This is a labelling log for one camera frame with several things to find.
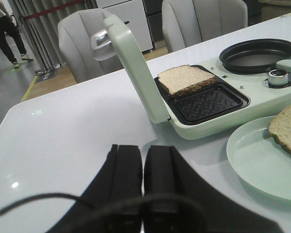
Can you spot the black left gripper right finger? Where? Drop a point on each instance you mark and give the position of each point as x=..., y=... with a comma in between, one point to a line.
x=167, y=172

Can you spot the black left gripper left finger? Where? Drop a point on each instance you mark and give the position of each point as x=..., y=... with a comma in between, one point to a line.
x=120, y=178

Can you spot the bread slice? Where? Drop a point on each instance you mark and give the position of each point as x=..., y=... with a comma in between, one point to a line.
x=185, y=79
x=280, y=129

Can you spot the mint green sandwich maker lid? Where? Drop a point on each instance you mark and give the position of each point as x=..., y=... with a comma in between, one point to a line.
x=117, y=40

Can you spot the mint green breakfast maker base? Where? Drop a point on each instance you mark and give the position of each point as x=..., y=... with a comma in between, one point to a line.
x=233, y=100

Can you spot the mint green round plate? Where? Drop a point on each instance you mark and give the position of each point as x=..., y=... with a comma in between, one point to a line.
x=259, y=160

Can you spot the left silver control knob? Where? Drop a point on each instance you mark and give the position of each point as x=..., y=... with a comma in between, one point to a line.
x=278, y=77

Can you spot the left beige upholstered chair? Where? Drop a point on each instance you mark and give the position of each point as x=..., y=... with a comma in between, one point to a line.
x=76, y=39

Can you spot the beige upholstered chair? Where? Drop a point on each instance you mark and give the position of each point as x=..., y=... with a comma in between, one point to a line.
x=76, y=39
x=189, y=22

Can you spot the black round frying pan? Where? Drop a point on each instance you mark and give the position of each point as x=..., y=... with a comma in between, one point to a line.
x=257, y=56

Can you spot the right beige upholstered chair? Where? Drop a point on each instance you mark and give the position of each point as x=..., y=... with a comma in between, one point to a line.
x=189, y=22

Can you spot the red barrier belt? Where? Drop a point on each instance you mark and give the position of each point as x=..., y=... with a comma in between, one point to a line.
x=53, y=9

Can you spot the person walking in background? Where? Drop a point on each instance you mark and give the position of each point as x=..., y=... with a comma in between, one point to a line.
x=7, y=26

